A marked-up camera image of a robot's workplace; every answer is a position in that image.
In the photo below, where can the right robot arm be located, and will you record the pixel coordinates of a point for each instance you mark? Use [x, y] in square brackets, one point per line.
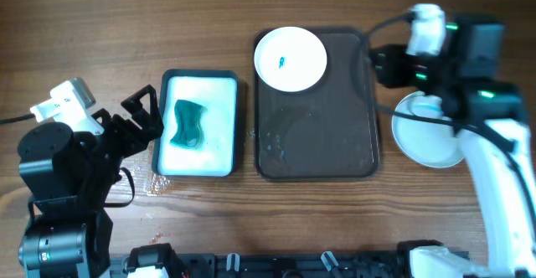
[457, 61]

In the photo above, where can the dark green water tub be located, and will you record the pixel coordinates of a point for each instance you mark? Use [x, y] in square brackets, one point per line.
[218, 92]

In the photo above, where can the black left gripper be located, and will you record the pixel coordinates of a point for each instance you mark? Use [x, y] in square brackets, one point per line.
[151, 120]

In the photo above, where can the green sponge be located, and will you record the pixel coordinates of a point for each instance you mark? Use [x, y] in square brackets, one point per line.
[189, 132]

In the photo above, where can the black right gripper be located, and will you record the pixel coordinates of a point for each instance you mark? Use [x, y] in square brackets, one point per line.
[389, 73]

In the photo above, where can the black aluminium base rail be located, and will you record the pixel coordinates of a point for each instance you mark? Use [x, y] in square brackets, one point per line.
[371, 263]

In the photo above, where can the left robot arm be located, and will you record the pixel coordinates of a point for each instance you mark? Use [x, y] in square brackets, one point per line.
[70, 174]

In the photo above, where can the dark brown serving tray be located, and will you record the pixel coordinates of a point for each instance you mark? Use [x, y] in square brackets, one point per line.
[327, 131]

